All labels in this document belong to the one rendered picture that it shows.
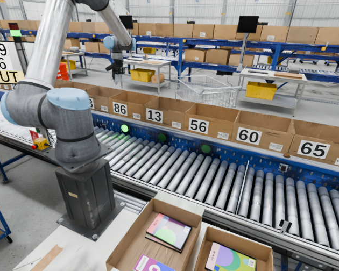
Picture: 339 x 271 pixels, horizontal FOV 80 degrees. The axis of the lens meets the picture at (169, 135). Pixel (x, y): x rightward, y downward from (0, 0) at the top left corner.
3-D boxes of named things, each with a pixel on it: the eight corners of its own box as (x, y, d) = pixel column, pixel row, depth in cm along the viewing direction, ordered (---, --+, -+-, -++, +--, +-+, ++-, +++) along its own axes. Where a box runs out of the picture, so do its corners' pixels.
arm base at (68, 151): (71, 168, 81) (67, 146, 76) (46, 152, 90) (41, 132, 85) (109, 149, 95) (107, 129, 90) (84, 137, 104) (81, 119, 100)
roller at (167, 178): (155, 192, 134) (155, 186, 132) (184, 153, 176) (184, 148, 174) (161, 194, 132) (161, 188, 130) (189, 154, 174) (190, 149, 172)
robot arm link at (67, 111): (83, 141, 80) (75, 97, 72) (42, 136, 82) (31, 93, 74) (99, 125, 94) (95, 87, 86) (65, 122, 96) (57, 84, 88)
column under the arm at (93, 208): (95, 242, 97) (83, 190, 81) (56, 222, 106) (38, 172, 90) (126, 204, 118) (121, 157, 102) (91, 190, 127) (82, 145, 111)
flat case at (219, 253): (252, 292, 77) (253, 290, 76) (204, 269, 84) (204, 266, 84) (255, 260, 88) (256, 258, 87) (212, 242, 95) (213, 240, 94)
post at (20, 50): (44, 158, 170) (7, 42, 129) (50, 155, 174) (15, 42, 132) (55, 162, 166) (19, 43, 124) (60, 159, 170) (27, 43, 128)
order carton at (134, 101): (110, 114, 201) (107, 98, 193) (127, 105, 225) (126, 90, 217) (143, 122, 187) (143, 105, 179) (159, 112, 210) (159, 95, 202)
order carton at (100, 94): (80, 107, 216) (77, 92, 208) (99, 99, 239) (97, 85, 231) (110, 114, 201) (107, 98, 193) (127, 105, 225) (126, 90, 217)
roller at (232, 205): (224, 217, 118) (225, 211, 115) (238, 168, 159) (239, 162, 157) (233, 220, 116) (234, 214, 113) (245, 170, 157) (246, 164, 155)
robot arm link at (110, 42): (116, 36, 147) (122, 37, 159) (101, 35, 148) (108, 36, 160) (117, 50, 151) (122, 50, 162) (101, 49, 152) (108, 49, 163)
